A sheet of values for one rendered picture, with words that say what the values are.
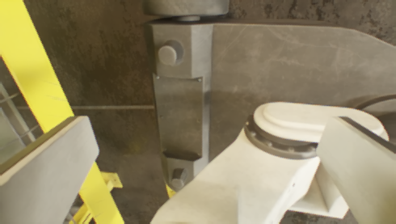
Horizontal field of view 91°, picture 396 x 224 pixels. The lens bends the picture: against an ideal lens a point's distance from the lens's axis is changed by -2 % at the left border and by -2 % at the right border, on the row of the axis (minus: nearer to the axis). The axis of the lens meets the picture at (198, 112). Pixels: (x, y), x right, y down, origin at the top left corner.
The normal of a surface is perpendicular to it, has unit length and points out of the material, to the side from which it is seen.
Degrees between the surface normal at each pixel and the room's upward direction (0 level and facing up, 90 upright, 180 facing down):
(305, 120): 90
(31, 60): 90
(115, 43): 0
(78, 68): 0
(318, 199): 90
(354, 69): 0
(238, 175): 90
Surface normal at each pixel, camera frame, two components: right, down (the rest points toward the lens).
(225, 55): -0.20, 0.49
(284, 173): 0.00, -0.87
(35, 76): 0.97, 0.01
